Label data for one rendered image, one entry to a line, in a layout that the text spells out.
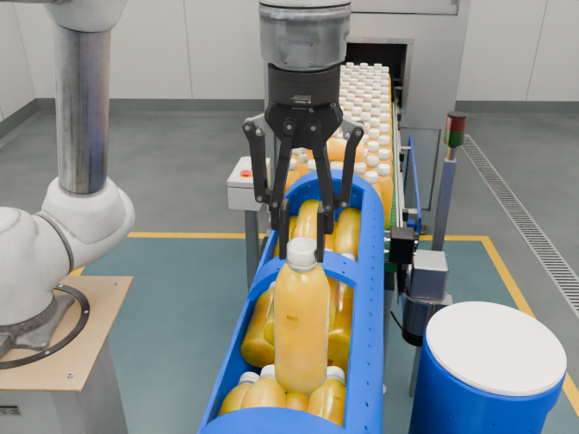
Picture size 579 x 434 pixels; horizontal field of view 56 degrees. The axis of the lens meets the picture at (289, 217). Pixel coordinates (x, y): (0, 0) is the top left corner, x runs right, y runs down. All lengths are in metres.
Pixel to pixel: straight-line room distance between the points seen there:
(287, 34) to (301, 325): 0.35
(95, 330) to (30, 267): 0.20
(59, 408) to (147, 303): 1.76
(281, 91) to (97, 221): 0.79
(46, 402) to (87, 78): 0.68
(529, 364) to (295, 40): 0.87
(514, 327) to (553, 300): 2.00
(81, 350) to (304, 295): 0.70
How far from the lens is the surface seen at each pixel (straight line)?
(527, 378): 1.18
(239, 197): 1.70
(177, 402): 2.49
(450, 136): 1.85
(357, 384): 0.86
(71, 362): 1.24
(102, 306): 1.37
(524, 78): 6.14
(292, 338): 0.71
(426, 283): 1.77
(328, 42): 0.53
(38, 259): 1.24
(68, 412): 1.36
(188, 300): 3.01
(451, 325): 1.25
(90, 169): 1.22
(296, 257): 0.65
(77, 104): 1.13
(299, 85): 0.54
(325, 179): 0.61
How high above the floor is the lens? 1.81
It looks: 29 degrees down
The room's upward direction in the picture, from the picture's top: straight up
